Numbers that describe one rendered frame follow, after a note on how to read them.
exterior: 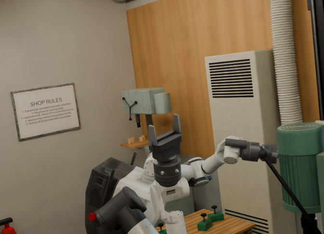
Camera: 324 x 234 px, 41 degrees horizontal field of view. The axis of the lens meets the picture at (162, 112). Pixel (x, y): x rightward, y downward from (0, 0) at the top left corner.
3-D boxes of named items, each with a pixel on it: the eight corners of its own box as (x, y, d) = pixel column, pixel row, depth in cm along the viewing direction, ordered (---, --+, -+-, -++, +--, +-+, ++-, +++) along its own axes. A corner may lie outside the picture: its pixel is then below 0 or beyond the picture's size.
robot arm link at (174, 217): (153, 187, 139) (161, 227, 140) (179, 180, 142) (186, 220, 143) (148, 184, 146) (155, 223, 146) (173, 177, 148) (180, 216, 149)
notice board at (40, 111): (80, 127, 440) (73, 82, 435) (81, 127, 439) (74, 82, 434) (18, 141, 402) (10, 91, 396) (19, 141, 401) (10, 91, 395)
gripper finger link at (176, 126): (171, 113, 138) (172, 131, 141) (179, 116, 136) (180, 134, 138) (175, 111, 139) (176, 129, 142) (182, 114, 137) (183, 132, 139)
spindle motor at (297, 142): (297, 196, 177) (290, 121, 174) (340, 202, 165) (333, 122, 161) (275, 211, 165) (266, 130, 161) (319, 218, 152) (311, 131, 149)
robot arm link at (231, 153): (248, 167, 198) (222, 164, 200) (249, 148, 204) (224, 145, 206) (249, 154, 189) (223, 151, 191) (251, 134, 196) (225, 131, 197)
